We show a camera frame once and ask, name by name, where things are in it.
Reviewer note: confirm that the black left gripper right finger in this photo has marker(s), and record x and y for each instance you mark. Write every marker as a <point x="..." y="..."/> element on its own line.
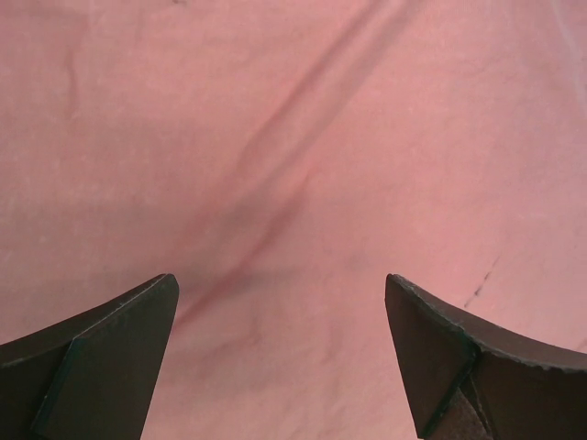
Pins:
<point x="466" y="378"/>

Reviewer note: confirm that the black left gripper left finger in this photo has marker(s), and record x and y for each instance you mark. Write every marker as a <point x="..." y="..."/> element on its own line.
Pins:
<point x="91" y="376"/>

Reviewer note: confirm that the dusty red t-shirt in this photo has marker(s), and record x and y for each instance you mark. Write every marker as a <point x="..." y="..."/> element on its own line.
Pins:
<point x="280" y="159"/>

